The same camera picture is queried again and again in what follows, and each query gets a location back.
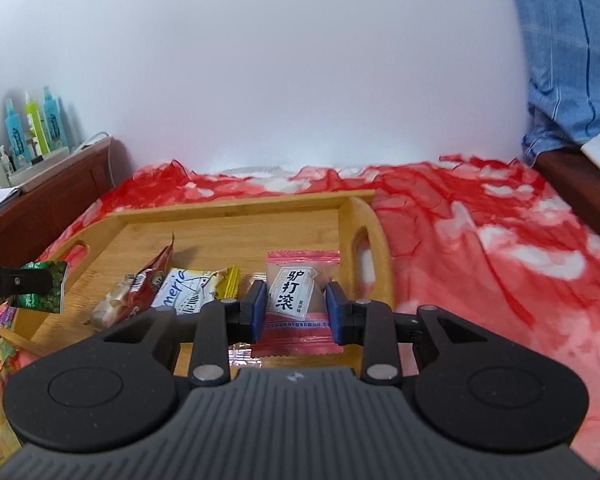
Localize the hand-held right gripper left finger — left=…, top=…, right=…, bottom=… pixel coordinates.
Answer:
left=87, top=280, right=268, bottom=387

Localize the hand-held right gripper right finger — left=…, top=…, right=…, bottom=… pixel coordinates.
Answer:
left=326, top=281, right=486, bottom=387

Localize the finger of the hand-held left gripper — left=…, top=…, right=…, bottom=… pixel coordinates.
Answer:
left=0, top=262, right=54, bottom=295

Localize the green pea packet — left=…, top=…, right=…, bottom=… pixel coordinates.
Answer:
left=12, top=260, right=70, bottom=314

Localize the pink packet with white label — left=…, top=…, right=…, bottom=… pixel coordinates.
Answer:
left=257, top=250, right=343, bottom=358

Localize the clear candy wrapper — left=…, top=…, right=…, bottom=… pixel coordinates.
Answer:
left=227, top=342, right=259, bottom=368

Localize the yellow and white snack packet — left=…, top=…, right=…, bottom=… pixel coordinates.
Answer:
left=152, top=266, right=241, bottom=317

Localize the white nougat candy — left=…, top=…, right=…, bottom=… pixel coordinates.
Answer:
left=89, top=274, right=141, bottom=333

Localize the wooden tray with handles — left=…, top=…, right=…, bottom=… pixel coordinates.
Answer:
left=12, top=190, right=395, bottom=368

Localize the red gold-print snack packet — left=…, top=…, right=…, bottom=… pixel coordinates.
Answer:
left=125, top=232, right=177, bottom=321

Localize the dark wooden headboard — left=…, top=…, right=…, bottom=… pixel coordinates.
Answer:
left=0, top=137, right=131, bottom=266

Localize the tall teal spray bottle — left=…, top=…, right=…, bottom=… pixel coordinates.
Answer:
left=42, top=86, right=67, bottom=151
left=5, top=100, right=31, bottom=168

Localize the colourful printed blanket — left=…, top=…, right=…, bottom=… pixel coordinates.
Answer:
left=0, top=155, right=600, bottom=461

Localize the green spray bottle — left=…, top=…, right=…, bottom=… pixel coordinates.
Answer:
left=24, top=92, right=51, bottom=157

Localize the blue plaid cloth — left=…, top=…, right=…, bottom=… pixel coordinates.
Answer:
left=502, top=0, right=600, bottom=166

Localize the white cable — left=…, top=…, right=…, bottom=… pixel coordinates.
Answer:
left=75, top=132, right=112, bottom=153

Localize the dark wooden bed frame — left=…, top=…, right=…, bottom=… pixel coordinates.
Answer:
left=532, top=147, right=600, bottom=256

